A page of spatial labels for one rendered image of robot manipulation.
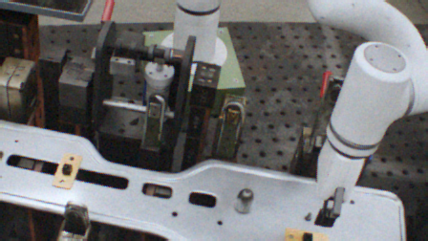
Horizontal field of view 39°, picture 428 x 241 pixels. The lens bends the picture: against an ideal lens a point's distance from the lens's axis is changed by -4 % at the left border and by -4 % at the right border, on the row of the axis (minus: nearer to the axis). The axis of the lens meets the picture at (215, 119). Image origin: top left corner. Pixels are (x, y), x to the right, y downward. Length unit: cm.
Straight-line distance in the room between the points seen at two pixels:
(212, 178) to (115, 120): 26
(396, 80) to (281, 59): 118
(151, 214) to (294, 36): 112
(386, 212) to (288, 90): 75
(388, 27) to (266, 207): 44
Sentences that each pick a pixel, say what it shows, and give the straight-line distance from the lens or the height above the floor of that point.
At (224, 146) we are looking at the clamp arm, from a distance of 126.
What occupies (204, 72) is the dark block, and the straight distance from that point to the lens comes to 124.
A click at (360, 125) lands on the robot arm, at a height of 135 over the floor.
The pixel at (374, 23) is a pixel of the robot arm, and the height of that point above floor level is 143.
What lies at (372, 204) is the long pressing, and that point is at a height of 100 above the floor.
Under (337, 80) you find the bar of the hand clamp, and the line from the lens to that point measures 116.
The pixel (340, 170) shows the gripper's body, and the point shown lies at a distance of 94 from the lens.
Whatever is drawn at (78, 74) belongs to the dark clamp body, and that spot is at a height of 108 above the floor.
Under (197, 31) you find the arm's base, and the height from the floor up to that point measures 93.
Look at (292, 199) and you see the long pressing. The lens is 122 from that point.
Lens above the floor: 193
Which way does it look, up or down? 45 degrees down
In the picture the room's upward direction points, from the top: 11 degrees clockwise
